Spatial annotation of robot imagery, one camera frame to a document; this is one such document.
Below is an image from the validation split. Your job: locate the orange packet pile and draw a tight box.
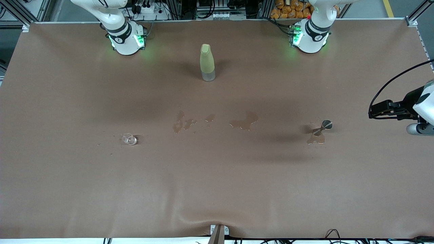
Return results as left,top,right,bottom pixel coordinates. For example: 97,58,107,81
270,0,313,19

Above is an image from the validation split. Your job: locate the metal edge bracket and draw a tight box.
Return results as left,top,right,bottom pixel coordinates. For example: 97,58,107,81
210,224,230,236

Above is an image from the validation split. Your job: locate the brown wooden strip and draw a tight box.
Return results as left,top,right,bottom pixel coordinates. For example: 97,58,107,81
208,225,225,244

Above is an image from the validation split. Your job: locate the white power strip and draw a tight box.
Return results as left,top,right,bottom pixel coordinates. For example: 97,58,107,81
131,3,170,21

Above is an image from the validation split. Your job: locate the yellow-green capped bottle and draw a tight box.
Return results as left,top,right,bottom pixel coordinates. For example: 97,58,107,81
200,43,216,82

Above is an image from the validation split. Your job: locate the brown table mat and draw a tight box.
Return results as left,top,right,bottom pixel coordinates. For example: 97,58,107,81
0,19,434,239

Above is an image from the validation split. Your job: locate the steel double cone jigger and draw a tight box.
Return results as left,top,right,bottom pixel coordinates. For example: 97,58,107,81
312,120,333,137

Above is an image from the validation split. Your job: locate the aluminium frame profile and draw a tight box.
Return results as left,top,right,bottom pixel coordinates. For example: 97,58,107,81
406,0,434,27
0,0,51,33

